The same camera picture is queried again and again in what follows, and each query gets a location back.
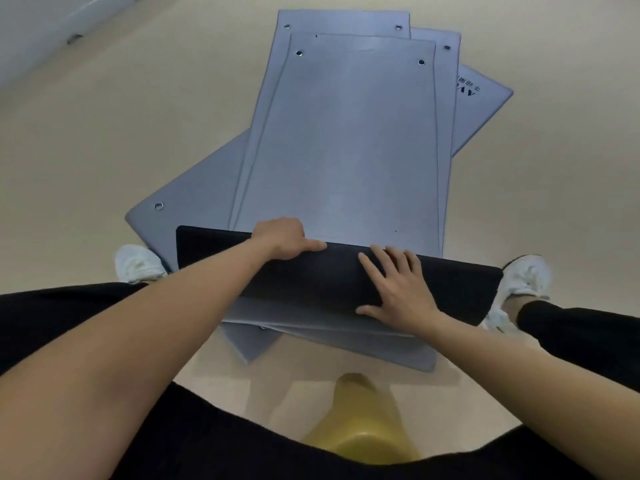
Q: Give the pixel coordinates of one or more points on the person's right hand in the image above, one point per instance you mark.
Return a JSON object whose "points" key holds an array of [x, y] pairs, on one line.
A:
{"points": [[405, 299]]}

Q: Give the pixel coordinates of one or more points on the person's white right shoe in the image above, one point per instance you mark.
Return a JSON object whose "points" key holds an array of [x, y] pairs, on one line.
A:
{"points": [[525, 279]]}

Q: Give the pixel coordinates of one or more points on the person's white left shoe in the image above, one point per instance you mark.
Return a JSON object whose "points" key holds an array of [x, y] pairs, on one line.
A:
{"points": [[137, 264]]}

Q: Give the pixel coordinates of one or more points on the person's right middle finger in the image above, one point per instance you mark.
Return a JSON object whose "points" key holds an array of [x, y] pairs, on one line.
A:
{"points": [[386, 264]]}

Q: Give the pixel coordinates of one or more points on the person's left hand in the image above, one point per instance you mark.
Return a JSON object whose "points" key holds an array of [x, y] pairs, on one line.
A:
{"points": [[280, 237]]}

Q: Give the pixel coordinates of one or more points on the grey mat with black underside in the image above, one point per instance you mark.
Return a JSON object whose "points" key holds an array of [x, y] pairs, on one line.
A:
{"points": [[350, 144]]}

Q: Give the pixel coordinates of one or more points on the grey mat with printed corner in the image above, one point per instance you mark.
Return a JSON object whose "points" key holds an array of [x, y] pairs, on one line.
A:
{"points": [[200, 194]]}

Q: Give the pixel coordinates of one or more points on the grey mat with grommets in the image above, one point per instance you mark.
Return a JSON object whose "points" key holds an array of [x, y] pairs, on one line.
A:
{"points": [[280, 84], [446, 94]]}

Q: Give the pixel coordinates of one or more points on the person's right little finger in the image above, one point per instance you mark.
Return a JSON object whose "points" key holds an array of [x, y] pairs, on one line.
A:
{"points": [[416, 268]]}

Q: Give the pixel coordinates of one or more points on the person's right forearm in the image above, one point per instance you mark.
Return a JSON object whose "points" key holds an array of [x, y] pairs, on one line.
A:
{"points": [[540, 394]]}

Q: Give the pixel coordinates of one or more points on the person's black shirt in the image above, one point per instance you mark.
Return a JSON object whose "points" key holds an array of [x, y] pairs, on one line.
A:
{"points": [[225, 444]]}

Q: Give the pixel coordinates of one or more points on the person's white shoe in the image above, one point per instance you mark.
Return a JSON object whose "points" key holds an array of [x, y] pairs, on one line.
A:
{"points": [[525, 279], [137, 264]]}

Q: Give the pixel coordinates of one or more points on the person's right thumb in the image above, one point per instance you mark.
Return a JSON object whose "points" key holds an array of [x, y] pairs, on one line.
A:
{"points": [[371, 311]]}

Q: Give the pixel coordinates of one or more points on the yellow plastic object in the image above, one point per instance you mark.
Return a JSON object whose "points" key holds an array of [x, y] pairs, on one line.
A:
{"points": [[357, 424]]}

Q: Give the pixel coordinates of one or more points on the person's left thumb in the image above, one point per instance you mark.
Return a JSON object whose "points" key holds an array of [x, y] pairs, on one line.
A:
{"points": [[312, 245]]}

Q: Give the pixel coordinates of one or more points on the person's left forearm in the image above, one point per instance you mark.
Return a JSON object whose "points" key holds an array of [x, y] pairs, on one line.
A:
{"points": [[125, 344]]}

